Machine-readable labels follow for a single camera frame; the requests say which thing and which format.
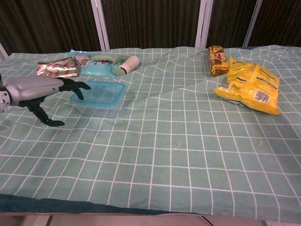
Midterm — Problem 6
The blue plastic lid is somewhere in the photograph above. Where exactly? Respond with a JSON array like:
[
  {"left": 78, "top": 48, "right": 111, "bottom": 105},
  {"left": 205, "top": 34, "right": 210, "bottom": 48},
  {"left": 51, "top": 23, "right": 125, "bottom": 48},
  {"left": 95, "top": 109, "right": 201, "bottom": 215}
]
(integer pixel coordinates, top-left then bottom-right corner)
[{"left": 70, "top": 81, "right": 126, "bottom": 109}]

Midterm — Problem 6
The yellow snack bag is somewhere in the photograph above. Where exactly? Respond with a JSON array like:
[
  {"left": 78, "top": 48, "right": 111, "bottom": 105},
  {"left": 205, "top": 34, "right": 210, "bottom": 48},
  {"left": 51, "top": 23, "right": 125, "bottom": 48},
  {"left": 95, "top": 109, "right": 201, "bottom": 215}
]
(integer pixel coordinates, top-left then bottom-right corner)
[{"left": 213, "top": 56, "right": 282, "bottom": 115}]

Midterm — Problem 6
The silver red snack packet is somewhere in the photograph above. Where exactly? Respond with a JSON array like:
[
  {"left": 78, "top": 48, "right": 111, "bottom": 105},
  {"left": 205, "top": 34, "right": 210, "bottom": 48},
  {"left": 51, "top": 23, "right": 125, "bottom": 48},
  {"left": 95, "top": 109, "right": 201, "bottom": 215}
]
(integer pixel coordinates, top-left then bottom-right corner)
[{"left": 37, "top": 56, "right": 79, "bottom": 80}]

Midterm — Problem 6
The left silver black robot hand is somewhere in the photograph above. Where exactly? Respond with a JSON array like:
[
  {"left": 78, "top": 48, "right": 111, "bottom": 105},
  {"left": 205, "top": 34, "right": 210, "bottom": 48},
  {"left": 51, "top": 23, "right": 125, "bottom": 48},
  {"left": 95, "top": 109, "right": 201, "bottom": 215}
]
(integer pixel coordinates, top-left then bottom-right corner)
[{"left": 0, "top": 76, "right": 92, "bottom": 128}]

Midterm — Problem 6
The green handled lint roller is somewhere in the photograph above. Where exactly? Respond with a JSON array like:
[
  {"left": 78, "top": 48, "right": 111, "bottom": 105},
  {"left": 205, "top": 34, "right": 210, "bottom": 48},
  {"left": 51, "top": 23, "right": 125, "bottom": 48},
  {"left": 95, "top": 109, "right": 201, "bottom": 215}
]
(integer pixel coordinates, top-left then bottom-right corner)
[{"left": 90, "top": 54, "right": 140, "bottom": 77}]

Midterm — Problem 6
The clear plastic container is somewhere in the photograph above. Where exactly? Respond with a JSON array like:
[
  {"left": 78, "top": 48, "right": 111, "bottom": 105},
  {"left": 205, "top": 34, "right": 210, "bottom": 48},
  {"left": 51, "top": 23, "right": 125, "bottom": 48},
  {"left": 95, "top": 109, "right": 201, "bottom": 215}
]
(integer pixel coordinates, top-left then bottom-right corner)
[{"left": 70, "top": 81, "right": 127, "bottom": 118}]

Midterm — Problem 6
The green white checked tablecloth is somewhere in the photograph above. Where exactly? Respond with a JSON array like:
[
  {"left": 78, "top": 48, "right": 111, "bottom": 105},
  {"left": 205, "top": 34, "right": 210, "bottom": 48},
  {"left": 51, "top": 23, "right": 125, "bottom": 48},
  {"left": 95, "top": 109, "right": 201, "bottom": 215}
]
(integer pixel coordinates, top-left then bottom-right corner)
[{"left": 0, "top": 46, "right": 301, "bottom": 223}]

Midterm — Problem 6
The gold brown biscuit packet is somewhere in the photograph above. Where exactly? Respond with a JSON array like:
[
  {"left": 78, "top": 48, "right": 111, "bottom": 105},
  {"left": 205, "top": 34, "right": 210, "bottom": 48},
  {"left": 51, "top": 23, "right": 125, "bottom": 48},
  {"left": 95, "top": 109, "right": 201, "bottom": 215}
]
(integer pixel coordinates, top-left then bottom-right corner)
[{"left": 208, "top": 45, "right": 230, "bottom": 77}]

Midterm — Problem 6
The light blue wipes packet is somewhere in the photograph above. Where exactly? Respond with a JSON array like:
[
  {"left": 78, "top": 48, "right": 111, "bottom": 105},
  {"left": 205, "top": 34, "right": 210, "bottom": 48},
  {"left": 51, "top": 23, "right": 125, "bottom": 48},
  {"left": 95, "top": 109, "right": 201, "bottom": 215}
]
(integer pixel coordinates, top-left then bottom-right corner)
[{"left": 67, "top": 48, "right": 132, "bottom": 78}]

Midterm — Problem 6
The dark screen panel white frame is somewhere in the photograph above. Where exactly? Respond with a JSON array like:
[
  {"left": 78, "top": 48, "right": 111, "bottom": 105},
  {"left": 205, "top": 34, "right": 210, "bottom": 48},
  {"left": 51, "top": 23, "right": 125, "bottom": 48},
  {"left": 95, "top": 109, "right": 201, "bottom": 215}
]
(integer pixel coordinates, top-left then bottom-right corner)
[
  {"left": 101, "top": 0, "right": 207, "bottom": 50},
  {"left": 0, "top": 0, "right": 110, "bottom": 55},
  {"left": 243, "top": 0, "right": 301, "bottom": 48},
  {"left": 0, "top": 42, "right": 11, "bottom": 62},
  {"left": 196, "top": 0, "right": 263, "bottom": 48}
]

